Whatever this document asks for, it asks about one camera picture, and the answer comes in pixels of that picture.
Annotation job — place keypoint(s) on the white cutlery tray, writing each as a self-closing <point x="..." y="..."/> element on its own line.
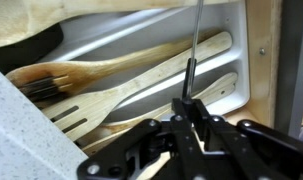
<point x="151" y="30"/>

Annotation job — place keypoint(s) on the open wooden drawer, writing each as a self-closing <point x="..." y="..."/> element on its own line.
<point x="262" y="83"/>

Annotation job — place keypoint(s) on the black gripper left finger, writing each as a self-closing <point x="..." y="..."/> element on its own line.
<point x="124" y="150"/>

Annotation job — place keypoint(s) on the burnt slotted wooden spoon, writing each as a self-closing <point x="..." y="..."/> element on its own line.
<point x="91" y="68"/>

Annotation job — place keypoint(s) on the slotted wooden spatula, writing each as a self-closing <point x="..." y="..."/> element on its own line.
<point x="101" y="100"/>

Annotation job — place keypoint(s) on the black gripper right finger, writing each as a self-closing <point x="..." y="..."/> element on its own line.
<point x="257" y="150"/>

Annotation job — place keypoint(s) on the wooden spatula with hole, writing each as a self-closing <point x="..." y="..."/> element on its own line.
<point x="221" y="86"/>

